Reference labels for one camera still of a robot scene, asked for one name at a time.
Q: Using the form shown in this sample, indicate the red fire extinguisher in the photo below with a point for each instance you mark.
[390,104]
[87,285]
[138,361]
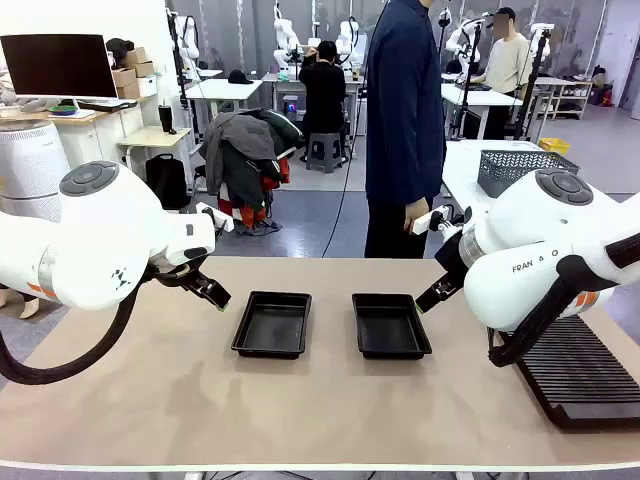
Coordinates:
[606,96]

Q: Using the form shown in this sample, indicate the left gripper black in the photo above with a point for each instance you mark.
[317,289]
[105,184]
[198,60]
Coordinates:
[177,279]

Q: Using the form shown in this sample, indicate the navy-coated person's hand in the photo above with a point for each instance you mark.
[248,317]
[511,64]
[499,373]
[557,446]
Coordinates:
[416,210]

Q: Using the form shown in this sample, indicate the wooden shoe shelf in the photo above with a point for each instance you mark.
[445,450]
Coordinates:
[570,100]

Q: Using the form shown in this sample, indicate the navy-sleeved forearm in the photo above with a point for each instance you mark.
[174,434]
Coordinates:
[425,175]

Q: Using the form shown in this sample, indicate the grey jacket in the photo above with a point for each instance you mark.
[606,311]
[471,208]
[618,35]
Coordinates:
[235,140]

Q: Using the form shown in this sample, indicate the person in beige shirt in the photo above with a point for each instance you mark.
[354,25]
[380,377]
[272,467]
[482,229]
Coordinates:
[505,65]

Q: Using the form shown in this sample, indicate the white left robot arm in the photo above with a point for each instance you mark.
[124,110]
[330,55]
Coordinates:
[100,240]

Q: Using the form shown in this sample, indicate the person in navy coat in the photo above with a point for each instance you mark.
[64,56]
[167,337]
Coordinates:
[400,125]

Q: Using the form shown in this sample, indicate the white round air purifier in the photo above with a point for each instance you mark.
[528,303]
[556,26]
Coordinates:
[30,160]

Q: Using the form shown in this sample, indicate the metal frame chair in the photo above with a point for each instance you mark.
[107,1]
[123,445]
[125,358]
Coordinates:
[201,172]

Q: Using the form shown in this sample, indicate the red orange garment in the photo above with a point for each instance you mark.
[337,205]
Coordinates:
[250,215]

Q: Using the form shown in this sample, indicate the white storage box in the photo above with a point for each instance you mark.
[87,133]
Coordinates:
[147,87]

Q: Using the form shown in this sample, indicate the black slotted board rack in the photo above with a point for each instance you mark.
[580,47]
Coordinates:
[590,380]

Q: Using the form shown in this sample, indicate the black tumbler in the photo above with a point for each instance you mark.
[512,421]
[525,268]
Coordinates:
[165,119]

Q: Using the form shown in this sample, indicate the yellow plastic bin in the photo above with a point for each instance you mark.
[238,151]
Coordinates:
[554,146]

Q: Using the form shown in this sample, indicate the beige shoe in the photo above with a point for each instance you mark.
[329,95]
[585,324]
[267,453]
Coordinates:
[30,307]

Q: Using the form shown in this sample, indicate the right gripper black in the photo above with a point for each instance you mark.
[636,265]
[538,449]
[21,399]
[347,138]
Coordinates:
[452,257]

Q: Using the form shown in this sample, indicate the white cabinet with wood top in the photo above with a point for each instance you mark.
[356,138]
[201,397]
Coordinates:
[105,135]

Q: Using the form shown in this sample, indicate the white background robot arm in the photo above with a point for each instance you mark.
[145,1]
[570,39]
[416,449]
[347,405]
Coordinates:
[541,40]
[282,35]
[187,40]
[347,37]
[462,37]

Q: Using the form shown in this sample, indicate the black tripod stand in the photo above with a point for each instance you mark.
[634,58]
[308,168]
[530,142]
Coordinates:
[527,95]
[465,100]

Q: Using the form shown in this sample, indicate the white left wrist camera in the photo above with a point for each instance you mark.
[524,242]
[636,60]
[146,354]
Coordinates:
[220,217]

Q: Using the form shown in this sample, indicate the green bowl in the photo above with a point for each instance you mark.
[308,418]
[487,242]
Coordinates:
[64,109]

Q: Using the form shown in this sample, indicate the white work table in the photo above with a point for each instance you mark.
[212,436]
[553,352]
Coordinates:
[460,170]
[480,97]

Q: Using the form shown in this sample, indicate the black keyboard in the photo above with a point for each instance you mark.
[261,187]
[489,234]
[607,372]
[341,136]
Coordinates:
[107,105]

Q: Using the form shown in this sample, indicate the grey plastic stool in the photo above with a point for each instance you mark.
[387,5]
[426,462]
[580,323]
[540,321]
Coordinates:
[324,150]

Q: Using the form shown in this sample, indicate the seated person in black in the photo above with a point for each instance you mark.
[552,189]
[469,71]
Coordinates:
[322,90]

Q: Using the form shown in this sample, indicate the black backpack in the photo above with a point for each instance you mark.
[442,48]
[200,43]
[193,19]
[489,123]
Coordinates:
[166,182]

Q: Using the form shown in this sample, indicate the black cap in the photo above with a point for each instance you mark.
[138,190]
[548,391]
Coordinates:
[241,77]

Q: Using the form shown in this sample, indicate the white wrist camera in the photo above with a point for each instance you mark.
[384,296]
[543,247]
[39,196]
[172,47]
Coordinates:
[220,217]
[425,222]

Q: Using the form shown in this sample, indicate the black computer monitor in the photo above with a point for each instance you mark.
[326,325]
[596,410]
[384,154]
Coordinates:
[57,65]

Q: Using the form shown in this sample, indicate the small white side table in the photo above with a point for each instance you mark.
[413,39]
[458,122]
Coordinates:
[150,136]

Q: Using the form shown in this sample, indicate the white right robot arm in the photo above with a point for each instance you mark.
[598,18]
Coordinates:
[525,235]

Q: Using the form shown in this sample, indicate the black plastic ESD tray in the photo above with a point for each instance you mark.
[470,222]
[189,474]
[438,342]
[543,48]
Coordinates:
[390,327]
[272,325]

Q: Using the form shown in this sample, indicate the white desk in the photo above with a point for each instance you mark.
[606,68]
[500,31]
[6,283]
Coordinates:
[225,90]

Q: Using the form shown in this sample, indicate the grey workstation desk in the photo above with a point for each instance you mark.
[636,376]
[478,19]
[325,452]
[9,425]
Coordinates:
[285,92]

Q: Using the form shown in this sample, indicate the grey perforated basket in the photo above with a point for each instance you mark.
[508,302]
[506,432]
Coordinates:
[510,167]

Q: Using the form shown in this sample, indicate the brown cardboard box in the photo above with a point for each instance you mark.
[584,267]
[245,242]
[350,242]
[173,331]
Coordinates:
[124,77]
[135,56]
[127,91]
[144,69]

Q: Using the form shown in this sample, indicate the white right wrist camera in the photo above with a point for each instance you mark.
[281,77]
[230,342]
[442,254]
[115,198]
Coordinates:
[425,222]

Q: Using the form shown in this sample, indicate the black bag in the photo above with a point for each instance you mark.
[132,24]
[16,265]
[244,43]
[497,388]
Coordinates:
[119,46]

